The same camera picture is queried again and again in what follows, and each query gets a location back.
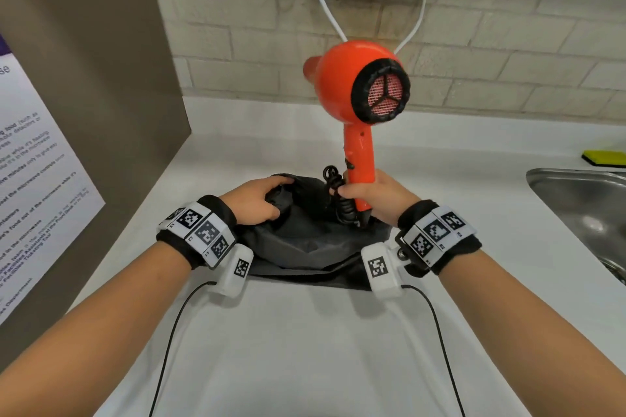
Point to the black drawstring bag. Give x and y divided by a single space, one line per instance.
303 236

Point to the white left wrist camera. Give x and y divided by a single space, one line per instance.
235 270

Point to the wristband with square markers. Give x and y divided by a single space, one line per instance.
437 236
198 231

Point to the orange hair dryer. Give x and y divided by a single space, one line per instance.
359 89

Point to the person's right hand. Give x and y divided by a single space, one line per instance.
379 199

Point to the right wristband with square markers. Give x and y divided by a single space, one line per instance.
437 236

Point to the person's right forearm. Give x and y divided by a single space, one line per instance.
528 333

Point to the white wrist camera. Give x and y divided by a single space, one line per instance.
235 270
384 270

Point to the yellow sponge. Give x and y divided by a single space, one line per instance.
606 157

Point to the person's left hand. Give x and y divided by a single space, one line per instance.
252 204

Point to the white printed notice sheet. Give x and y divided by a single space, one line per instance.
39 187

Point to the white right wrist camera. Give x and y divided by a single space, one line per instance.
384 270

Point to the person's left forearm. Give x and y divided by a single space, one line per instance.
88 333

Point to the brown side panel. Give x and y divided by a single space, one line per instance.
98 89

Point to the stainless steel sink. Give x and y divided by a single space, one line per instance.
582 206

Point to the left wristband with square markers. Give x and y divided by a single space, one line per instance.
198 231

